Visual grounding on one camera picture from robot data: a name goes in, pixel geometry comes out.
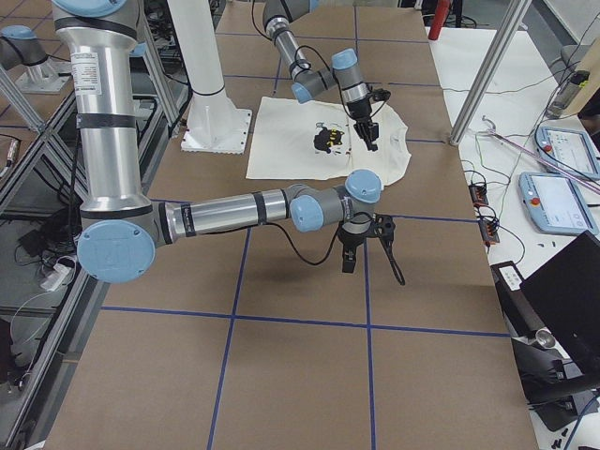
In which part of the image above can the aluminium frame post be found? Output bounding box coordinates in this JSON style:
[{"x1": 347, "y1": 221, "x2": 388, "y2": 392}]
[{"x1": 449, "y1": 0, "x2": 532, "y2": 146}]

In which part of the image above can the red bottle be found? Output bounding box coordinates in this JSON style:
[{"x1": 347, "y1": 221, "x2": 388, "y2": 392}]
[{"x1": 427, "y1": 0, "x2": 451, "y2": 41}]

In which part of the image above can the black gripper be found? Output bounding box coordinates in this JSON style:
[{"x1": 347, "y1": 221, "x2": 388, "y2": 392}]
[
  {"x1": 337, "y1": 212, "x2": 395, "y2": 274},
  {"x1": 344, "y1": 83, "x2": 391, "y2": 152}
]

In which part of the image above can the blue teach pendant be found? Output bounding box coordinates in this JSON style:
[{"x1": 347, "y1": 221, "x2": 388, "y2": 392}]
[
  {"x1": 535, "y1": 127, "x2": 599, "y2": 181},
  {"x1": 518, "y1": 172, "x2": 599, "y2": 235}
]

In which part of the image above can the black box with label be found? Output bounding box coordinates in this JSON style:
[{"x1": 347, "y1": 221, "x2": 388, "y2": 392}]
[{"x1": 490, "y1": 261, "x2": 545, "y2": 338}]

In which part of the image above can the blue teach pendant far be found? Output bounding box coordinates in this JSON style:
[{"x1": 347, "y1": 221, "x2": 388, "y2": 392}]
[{"x1": 535, "y1": 127, "x2": 599, "y2": 181}]

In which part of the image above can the blue teach pendant near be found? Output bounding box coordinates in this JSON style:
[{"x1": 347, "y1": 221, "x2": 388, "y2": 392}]
[{"x1": 518, "y1": 172, "x2": 599, "y2": 235}]

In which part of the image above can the cream long-sleeve cat shirt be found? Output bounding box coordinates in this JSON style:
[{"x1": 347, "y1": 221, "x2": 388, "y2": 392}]
[{"x1": 247, "y1": 97, "x2": 411, "y2": 186}]

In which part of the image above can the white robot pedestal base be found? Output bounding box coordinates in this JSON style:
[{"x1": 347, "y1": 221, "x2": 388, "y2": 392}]
[{"x1": 168, "y1": 0, "x2": 252, "y2": 154}]

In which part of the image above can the black laptop monitor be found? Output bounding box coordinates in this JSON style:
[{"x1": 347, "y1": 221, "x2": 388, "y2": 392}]
[{"x1": 520, "y1": 231, "x2": 599, "y2": 373}]

